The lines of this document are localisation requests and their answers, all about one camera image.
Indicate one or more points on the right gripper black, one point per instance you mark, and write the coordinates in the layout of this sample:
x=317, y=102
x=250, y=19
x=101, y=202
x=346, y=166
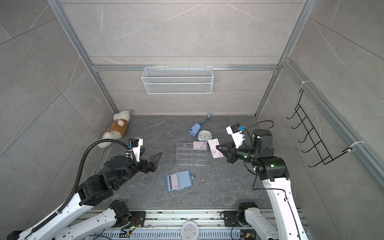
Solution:
x=231, y=153

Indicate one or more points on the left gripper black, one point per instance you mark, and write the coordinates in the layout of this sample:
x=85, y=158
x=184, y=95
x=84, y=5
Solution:
x=152, y=165

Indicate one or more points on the pink white credit card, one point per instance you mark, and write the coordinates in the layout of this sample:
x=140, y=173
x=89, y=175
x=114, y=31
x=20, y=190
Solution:
x=200, y=146

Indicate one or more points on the clear acrylic organizer tray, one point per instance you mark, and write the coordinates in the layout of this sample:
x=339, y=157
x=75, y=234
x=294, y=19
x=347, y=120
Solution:
x=186, y=156

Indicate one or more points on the blue leather card holder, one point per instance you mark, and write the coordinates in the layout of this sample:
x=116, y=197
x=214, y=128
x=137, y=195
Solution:
x=185, y=181

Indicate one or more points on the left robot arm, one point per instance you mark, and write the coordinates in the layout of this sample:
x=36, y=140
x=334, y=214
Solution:
x=90, y=193

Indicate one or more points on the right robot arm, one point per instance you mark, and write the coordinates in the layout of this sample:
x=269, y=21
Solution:
x=275, y=177

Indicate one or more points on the card with black stripe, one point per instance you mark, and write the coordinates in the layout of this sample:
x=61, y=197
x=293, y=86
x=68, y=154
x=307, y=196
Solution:
x=172, y=182

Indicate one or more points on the small white round clock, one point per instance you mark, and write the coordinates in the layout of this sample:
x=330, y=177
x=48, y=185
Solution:
x=205, y=136

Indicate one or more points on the blue brush tool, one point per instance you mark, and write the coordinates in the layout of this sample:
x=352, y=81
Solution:
x=195, y=129

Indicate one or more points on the white teddy bear brown vest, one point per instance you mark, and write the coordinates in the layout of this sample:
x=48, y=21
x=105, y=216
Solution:
x=119, y=127

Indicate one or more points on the white clock at front edge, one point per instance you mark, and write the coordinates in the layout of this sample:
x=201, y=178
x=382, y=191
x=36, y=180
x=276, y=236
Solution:
x=190, y=231

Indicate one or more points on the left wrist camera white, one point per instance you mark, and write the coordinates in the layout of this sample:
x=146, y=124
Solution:
x=134, y=151

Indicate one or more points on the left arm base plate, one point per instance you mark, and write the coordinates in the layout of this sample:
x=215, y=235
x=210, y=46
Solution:
x=136, y=219

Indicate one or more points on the aluminium front rail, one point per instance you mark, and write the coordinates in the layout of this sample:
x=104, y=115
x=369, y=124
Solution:
x=213, y=224

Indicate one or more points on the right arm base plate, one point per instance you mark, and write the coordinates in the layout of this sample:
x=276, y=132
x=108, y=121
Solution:
x=230, y=218

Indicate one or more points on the white wire mesh basket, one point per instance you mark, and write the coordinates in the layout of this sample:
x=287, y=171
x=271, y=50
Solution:
x=178, y=80

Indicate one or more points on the black wire hook rack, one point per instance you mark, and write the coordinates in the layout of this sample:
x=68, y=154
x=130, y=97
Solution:
x=313, y=136

